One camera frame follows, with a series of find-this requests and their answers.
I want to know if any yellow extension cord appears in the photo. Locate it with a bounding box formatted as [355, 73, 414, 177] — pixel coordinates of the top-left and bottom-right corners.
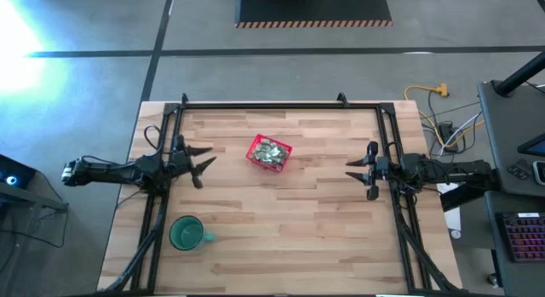
[403, 83, 486, 149]

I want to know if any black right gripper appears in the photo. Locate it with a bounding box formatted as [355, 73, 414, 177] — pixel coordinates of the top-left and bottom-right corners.
[344, 140, 404, 202]

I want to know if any black monitor pole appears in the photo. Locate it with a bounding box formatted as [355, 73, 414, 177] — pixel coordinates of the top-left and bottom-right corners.
[493, 49, 545, 98]

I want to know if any grey desk top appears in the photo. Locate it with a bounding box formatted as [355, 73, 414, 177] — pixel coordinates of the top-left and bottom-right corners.
[476, 79, 545, 198]

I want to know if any small black remote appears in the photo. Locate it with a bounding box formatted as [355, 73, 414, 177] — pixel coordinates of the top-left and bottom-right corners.
[507, 163, 531, 181]

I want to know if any red plastic mesh basket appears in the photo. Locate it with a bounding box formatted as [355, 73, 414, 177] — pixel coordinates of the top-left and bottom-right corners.
[245, 134, 294, 174]

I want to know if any green mug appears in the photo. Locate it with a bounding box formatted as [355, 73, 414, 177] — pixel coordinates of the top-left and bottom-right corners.
[169, 214, 218, 252]

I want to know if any backlit black keyboard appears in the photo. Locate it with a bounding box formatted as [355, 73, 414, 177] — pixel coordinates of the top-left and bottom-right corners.
[496, 211, 545, 264]

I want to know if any black hazard-striped floor mat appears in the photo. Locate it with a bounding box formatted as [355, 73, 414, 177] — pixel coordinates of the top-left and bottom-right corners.
[233, 0, 393, 29]

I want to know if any dark tablet screen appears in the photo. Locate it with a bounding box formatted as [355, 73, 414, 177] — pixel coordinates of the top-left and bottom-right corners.
[517, 133, 545, 158]

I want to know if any black left camera cable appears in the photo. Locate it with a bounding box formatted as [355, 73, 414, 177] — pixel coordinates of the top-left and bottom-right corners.
[143, 124, 167, 156]

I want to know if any smartphone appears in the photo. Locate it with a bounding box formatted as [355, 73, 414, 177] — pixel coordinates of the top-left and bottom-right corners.
[531, 159, 545, 186]

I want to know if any black desk strut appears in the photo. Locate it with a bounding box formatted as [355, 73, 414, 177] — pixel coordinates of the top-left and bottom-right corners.
[439, 182, 495, 213]

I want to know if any black device with blue light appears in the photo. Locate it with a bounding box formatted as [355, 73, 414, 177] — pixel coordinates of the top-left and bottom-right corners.
[0, 154, 37, 190]

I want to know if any grey equipment cart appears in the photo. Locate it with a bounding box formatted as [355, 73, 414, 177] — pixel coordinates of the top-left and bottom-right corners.
[0, 154, 70, 297]

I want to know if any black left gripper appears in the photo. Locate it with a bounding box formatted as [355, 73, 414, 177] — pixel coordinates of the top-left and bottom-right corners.
[163, 134, 218, 191]

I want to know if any black metal table frame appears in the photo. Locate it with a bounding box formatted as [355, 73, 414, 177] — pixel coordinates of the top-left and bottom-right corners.
[104, 92, 463, 296]

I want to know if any black power strip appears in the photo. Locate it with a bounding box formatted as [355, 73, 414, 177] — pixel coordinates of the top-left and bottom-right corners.
[438, 121, 459, 153]

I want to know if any white floor cable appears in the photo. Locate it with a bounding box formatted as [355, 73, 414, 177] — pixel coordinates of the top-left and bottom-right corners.
[440, 111, 485, 156]

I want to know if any dark grey keyboard shelf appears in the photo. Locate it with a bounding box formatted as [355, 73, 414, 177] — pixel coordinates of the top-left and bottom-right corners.
[485, 190, 545, 297]

